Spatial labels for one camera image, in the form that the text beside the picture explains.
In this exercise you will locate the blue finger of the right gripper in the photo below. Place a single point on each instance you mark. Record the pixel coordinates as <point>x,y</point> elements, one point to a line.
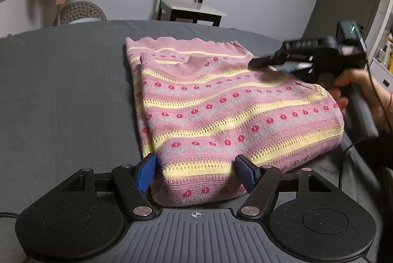
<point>278,58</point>
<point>291,66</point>

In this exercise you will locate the person right hand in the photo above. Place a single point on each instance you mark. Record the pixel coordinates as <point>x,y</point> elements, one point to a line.
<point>379,99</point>

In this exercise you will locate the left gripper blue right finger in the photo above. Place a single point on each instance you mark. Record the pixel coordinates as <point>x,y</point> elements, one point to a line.
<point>247,172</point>

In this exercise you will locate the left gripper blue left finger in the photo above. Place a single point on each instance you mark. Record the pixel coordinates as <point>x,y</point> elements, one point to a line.
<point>144,172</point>

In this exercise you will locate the white shelf unit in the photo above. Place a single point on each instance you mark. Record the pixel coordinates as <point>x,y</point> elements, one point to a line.
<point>380,58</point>

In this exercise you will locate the grey woven basket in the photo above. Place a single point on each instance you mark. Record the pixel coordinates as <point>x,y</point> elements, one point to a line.
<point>79,11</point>

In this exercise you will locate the pink striped knit sweater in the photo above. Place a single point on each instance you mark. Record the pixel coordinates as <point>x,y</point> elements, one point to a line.
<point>199,106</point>

